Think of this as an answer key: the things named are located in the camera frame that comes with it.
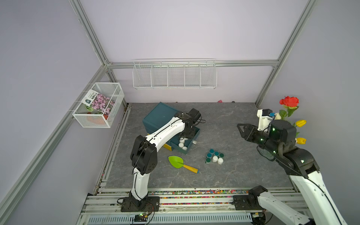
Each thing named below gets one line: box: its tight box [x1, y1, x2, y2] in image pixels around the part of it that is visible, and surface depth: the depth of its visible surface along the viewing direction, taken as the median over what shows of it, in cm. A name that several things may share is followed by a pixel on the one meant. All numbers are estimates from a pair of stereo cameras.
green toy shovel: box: [168, 155, 199, 174], surface depth 89 cm
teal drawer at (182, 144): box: [170, 126, 201, 155], surface depth 86 cm
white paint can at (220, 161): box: [217, 157, 224, 165], surface depth 88 cm
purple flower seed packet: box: [81, 89, 116, 116], surface depth 75 cm
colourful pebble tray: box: [147, 189, 249, 206], surface depth 79 cm
